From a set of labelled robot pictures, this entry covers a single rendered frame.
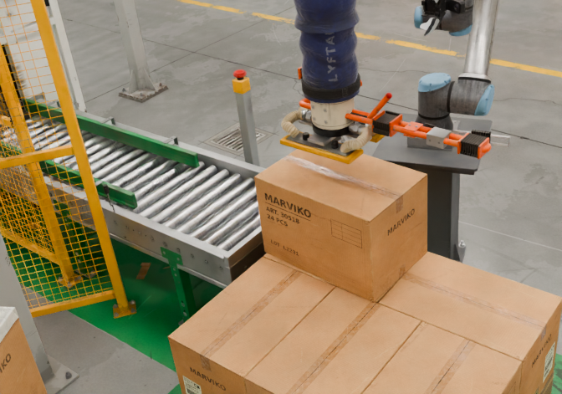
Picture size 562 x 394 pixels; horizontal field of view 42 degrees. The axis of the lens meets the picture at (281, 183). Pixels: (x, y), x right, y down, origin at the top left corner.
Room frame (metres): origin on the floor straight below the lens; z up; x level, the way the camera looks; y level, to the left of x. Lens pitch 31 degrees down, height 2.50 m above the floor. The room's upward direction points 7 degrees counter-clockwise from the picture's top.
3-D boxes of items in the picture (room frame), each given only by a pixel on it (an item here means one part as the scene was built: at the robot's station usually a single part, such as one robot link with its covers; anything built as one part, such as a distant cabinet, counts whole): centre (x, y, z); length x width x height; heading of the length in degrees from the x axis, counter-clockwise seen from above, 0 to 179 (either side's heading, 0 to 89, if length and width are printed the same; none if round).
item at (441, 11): (2.67, -0.68, 1.58); 0.12 x 0.09 x 0.08; 136
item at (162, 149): (4.02, 1.01, 0.60); 1.60 x 0.10 x 0.09; 48
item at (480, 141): (2.16, -0.67, 1.24); 0.08 x 0.07 x 0.05; 47
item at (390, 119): (2.40, -0.42, 1.24); 0.10 x 0.08 x 0.06; 137
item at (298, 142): (2.50, -0.17, 1.14); 0.34 x 0.10 x 0.05; 47
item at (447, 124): (3.11, -0.77, 0.86); 0.19 x 0.19 x 0.10
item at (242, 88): (3.56, 0.15, 0.50); 0.07 x 0.07 x 1.00; 48
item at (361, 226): (2.56, -0.24, 0.74); 0.60 x 0.40 x 0.40; 45
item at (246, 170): (3.82, 0.71, 0.50); 2.31 x 0.05 x 0.19; 48
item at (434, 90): (3.11, -0.78, 0.99); 0.17 x 0.15 x 0.18; 61
